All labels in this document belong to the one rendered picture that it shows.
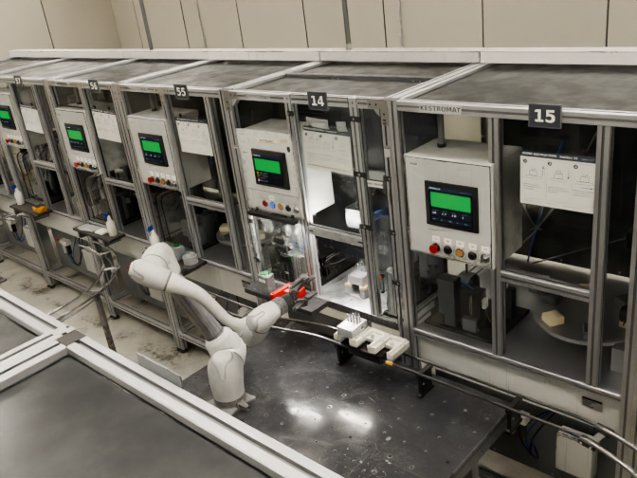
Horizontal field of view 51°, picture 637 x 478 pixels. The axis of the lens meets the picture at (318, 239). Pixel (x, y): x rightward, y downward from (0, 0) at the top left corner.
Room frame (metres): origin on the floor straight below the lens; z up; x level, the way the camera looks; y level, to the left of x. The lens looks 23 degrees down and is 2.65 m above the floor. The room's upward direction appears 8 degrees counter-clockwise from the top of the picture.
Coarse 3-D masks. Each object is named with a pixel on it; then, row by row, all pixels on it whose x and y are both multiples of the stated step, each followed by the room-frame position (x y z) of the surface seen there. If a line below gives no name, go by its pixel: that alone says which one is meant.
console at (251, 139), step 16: (240, 128) 3.50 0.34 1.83; (256, 128) 3.50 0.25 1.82; (240, 144) 3.51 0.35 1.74; (256, 144) 3.41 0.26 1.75; (272, 144) 3.32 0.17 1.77; (288, 144) 3.24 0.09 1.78; (288, 160) 3.25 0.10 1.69; (288, 176) 3.26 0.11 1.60; (256, 192) 3.46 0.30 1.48; (272, 192) 3.37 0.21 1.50; (288, 192) 3.28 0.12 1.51; (272, 208) 3.37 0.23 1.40; (288, 208) 3.27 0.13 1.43
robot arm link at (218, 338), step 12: (144, 252) 2.87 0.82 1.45; (156, 252) 2.83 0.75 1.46; (168, 252) 2.88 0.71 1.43; (168, 264) 2.82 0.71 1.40; (180, 300) 2.84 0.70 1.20; (192, 300) 2.85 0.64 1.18; (192, 312) 2.83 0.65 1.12; (204, 312) 2.85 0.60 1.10; (204, 324) 2.83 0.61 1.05; (216, 324) 2.86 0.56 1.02; (204, 336) 2.85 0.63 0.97; (216, 336) 2.84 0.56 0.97; (228, 336) 2.85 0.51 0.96; (216, 348) 2.81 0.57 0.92; (228, 348) 2.81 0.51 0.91; (240, 348) 2.84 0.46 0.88
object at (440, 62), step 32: (320, 64) 4.06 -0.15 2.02; (352, 64) 3.95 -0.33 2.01; (384, 64) 3.80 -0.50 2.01; (416, 64) 3.67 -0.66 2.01; (448, 64) 3.54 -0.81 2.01; (224, 96) 3.56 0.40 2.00; (320, 96) 3.06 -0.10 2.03; (384, 96) 2.98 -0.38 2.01; (384, 128) 2.82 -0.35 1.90; (256, 256) 3.55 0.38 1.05; (320, 256) 3.42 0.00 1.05; (320, 320) 3.45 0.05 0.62
